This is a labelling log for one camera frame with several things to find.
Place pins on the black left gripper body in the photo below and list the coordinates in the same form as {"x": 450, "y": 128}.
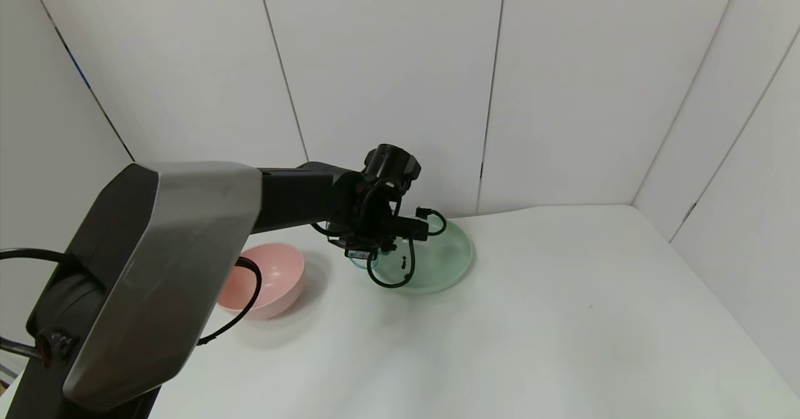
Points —
{"x": 358, "y": 253}

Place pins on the blue ribbed transparent cup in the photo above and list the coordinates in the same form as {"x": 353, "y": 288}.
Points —
{"x": 359, "y": 262}

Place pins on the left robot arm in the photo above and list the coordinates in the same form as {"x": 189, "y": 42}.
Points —
{"x": 169, "y": 269}

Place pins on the pink bowl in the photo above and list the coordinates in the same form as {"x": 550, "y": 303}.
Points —
{"x": 278, "y": 275}

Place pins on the green round plate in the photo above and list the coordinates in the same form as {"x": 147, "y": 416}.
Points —
{"x": 444, "y": 256}

